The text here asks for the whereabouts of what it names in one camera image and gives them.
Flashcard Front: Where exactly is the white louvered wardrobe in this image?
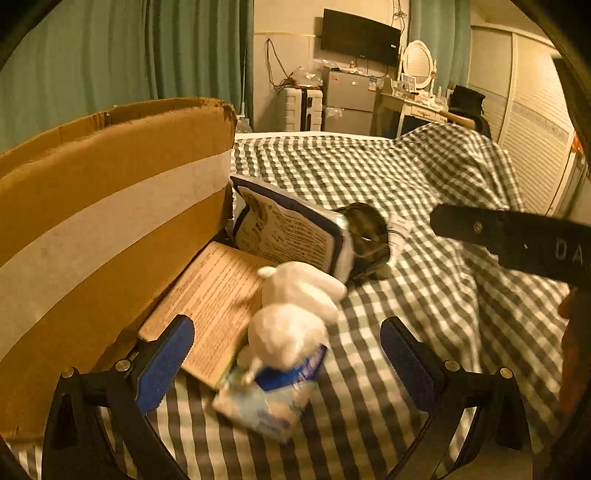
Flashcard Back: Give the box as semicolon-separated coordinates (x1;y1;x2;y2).
468;26;585;217

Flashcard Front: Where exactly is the white dressing table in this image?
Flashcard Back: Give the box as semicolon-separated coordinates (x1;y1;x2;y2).
370;90;448;139

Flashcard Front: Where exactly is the oval vanity mirror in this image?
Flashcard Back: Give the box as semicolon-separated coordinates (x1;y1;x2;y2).
401;40;435;91

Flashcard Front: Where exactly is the white cream tube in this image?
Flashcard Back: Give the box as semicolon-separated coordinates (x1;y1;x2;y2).
388;214;414;267

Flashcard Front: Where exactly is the blue white tissue pack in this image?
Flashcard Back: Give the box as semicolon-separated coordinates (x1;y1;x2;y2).
212;345;328;443

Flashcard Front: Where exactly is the green checkered bed cover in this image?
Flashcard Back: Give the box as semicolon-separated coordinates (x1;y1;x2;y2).
152;124;567;479

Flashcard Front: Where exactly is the black wall television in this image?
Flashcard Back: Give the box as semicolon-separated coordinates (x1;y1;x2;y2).
321;9;401;66

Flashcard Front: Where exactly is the silver mini fridge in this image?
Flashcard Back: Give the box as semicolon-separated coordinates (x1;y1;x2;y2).
324;69;378;135

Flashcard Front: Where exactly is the brown cardboard box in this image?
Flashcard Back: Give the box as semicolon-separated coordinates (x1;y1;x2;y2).
1;98;236;442

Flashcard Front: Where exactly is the white plush toy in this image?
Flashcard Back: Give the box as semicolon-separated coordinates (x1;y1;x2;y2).
236;262;346;386

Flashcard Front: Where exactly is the green curtain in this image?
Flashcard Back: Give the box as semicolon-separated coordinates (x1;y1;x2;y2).
409;0;471;90
1;1;253;150

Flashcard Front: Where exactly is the white suitcase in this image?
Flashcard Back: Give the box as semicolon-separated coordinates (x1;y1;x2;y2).
279;87;322;132

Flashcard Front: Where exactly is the large clear water bottle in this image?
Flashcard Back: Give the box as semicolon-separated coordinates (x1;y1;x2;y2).
236;117;253;134

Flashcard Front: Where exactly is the black furry object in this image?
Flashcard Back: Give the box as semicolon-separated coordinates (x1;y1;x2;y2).
337;202;391;282

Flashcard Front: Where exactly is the black chair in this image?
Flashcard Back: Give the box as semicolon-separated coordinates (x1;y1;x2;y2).
448;85;492;139

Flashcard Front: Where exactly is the brown paper booklet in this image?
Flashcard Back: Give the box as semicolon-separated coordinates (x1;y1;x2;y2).
138;242;274;390

